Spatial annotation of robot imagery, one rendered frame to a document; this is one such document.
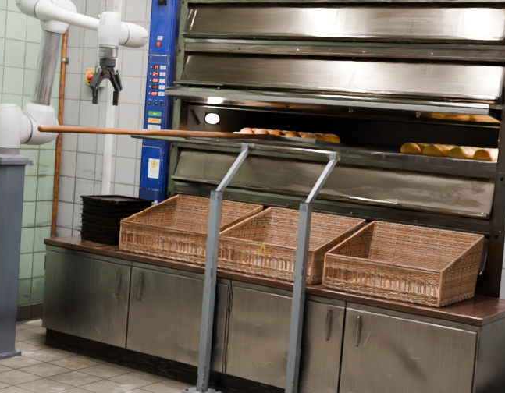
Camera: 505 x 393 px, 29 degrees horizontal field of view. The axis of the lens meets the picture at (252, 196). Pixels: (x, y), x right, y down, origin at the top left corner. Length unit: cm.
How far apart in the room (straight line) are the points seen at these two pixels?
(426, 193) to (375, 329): 78
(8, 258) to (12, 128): 65
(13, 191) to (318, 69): 163
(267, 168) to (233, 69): 56
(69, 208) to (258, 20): 168
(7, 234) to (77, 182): 99
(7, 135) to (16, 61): 85
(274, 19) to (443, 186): 125
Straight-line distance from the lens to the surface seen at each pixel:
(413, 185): 466
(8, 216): 499
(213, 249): 450
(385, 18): 477
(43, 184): 592
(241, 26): 517
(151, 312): 484
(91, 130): 435
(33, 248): 593
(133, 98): 559
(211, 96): 507
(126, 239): 496
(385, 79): 472
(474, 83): 454
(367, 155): 475
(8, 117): 497
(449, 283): 417
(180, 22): 542
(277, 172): 501
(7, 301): 507
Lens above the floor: 129
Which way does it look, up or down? 5 degrees down
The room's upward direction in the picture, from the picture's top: 4 degrees clockwise
